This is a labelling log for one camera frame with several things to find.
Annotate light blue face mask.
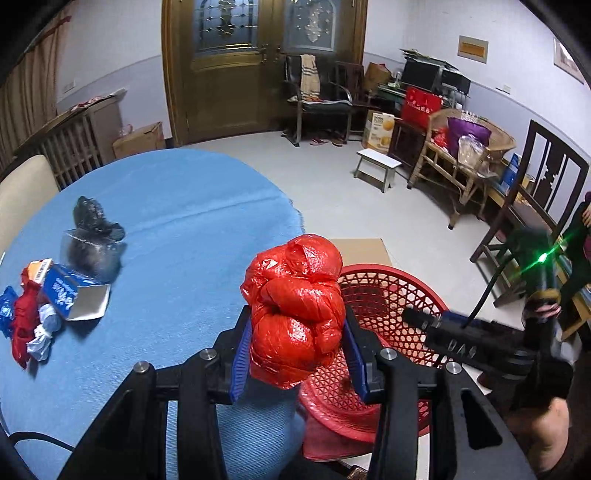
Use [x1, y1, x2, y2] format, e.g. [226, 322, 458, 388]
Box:
[26, 303, 62, 362]

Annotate blue white carton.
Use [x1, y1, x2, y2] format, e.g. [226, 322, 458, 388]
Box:
[42, 264, 111, 322]

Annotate orange foil wrapper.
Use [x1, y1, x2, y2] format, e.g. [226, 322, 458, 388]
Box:
[11, 267, 41, 369]

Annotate clear plastic tray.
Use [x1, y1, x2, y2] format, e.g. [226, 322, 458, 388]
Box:
[59, 229, 127, 283]

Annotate blue plastic bag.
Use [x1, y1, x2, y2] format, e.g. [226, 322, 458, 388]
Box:
[0, 286, 18, 339]

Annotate red plastic bag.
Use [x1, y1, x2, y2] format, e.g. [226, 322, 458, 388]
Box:
[240, 234, 346, 390]

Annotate black plastic bag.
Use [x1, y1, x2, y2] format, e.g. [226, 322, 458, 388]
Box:
[73, 196, 125, 241]

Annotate red orange medicine box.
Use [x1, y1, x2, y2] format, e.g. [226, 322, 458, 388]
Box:
[26, 258, 53, 285]

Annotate red mesh trash basket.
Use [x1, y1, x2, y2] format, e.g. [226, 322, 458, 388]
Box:
[297, 263, 450, 462]

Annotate dark wooden chair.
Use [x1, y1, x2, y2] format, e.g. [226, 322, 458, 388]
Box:
[470, 120, 589, 307]

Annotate flat cardboard on floor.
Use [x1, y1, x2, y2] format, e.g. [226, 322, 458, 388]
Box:
[332, 238, 392, 266]

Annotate rattan chair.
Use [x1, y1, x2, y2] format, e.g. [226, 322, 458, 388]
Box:
[407, 108, 516, 229]

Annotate blue table cloth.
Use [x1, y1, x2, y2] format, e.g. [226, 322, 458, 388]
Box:
[1, 149, 303, 479]

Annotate purple cushion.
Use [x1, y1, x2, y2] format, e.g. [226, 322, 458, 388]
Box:
[447, 117, 492, 158]

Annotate small white stool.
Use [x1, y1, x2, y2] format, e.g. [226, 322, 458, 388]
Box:
[353, 148, 402, 193]

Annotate beige leather sofa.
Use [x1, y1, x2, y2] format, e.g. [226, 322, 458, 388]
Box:
[0, 155, 59, 253]

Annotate yellow printed carton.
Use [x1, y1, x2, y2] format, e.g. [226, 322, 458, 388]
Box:
[362, 110, 396, 154]

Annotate red gift bag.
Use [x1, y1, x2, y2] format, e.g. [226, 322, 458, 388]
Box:
[402, 86, 443, 130]

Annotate black monitor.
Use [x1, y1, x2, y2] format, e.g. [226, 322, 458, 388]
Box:
[400, 59, 441, 91]

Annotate wooden radiator cover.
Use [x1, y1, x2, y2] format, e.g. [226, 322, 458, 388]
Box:
[14, 92, 124, 190]

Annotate black metal armchair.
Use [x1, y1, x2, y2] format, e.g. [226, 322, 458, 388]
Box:
[283, 53, 353, 147]

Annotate brown curtain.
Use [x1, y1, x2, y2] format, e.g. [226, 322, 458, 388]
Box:
[1, 6, 71, 169]

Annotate wooden double door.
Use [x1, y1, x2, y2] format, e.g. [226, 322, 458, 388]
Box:
[161, 1, 368, 146]

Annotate black cable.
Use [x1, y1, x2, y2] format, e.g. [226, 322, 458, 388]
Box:
[8, 430, 75, 455]

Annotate cardboard box by wall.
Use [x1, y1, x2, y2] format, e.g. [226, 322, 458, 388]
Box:
[112, 122, 166, 159]

